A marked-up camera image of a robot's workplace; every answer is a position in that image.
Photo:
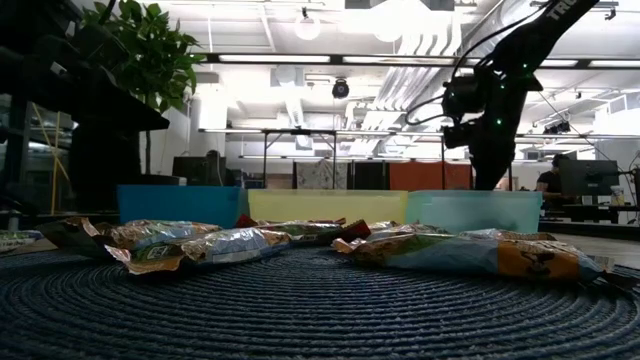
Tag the person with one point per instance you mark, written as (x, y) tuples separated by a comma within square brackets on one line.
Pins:
[(550, 182)]

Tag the orange partition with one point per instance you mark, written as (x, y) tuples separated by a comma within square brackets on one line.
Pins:
[(425, 176)]

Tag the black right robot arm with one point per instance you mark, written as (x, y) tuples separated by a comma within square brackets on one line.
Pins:
[(545, 30)]

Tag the dark flat monitor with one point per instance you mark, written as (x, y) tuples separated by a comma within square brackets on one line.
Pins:
[(587, 177)]

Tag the black monitor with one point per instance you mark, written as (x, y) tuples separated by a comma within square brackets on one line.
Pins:
[(197, 171)]

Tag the black desk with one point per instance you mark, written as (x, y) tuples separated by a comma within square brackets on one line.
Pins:
[(590, 212)]

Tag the yellow plastic bin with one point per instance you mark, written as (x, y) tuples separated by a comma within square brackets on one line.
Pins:
[(325, 205)]

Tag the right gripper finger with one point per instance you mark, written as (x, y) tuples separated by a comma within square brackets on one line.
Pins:
[(490, 167)]

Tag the blue plastic bin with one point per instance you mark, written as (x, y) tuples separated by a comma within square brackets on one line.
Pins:
[(180, 205)]

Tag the black panel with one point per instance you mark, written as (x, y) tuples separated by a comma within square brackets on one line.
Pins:
[(370, 176)]

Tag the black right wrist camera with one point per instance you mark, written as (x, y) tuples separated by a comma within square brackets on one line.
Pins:
[(462, 95)]

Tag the orange-end chewy granola bar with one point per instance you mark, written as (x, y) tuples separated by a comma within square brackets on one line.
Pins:
[(225, 250), (160, 231), (500, 234), (65, 235), (450, 257)]

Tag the long ceiling light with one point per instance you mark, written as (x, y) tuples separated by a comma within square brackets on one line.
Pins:
[(274, 58)]

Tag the black track spotlight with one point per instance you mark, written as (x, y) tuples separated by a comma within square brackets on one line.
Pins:
[(557, 128)]

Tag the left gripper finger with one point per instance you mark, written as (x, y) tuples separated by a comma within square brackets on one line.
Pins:
[(140, 119)]

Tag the round dark woven mat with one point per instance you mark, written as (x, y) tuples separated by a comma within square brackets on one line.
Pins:
[(300, 310)]

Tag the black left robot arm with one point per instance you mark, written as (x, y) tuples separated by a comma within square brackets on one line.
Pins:
[(20, 60)]

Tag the round pendant lamp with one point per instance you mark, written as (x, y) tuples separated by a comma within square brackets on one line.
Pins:
[(307, 29)]

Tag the green leafy plant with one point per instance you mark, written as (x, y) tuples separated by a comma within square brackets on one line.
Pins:
[(150, 60)]

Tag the patterned gray panel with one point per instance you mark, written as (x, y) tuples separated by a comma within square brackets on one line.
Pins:
[(320, 175)]

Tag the green plastic bin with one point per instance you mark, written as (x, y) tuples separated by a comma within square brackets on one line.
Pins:
[(475, 210)]

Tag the blue-wrapper granola bar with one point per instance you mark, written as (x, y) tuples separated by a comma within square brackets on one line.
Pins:
[(15, 240)]

